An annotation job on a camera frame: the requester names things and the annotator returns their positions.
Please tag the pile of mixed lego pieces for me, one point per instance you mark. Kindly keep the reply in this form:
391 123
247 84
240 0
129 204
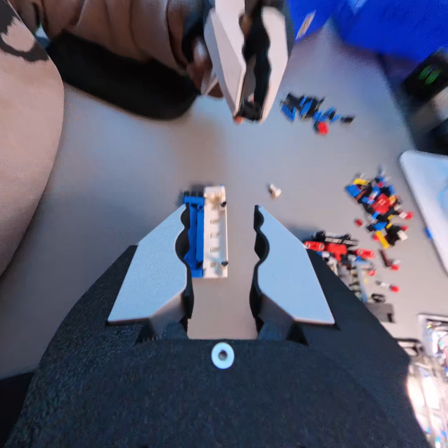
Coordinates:
379 203

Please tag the long blue plastic bin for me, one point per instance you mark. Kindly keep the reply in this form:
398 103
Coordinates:
392 28

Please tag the small blue lego pin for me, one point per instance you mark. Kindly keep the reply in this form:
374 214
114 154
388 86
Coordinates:
428 233

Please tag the person's left hand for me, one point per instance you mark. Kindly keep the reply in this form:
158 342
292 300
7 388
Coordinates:
196 73

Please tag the small red lego plate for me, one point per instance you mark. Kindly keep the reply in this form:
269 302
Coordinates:
321 127

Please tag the black battery pack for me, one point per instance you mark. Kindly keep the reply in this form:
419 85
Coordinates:
430 73

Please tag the person's left forearm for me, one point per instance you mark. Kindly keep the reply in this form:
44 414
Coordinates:
122 28

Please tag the partly built lego car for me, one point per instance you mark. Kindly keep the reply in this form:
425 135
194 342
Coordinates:
336 248

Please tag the blue white lego assembly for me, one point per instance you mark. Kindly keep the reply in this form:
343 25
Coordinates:
215 238

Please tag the small black lego brick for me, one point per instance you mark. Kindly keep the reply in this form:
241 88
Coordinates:
249 112

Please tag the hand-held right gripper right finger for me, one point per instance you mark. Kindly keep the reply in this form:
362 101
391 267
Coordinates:
294 283

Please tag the white book stand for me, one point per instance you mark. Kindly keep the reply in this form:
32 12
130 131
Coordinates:
427 196

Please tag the pile of blue black pins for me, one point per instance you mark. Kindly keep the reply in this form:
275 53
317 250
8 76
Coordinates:
308 108

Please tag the blue plastic bin white sticker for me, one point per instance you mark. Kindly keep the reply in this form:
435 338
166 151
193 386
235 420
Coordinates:
322 14

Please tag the small light grey lego connector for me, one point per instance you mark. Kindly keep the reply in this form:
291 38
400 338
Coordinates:
274 190

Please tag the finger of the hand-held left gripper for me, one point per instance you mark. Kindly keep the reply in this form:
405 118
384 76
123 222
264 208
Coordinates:
225 52
280 52

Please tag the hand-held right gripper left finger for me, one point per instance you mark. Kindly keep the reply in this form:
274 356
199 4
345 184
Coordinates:
150 280

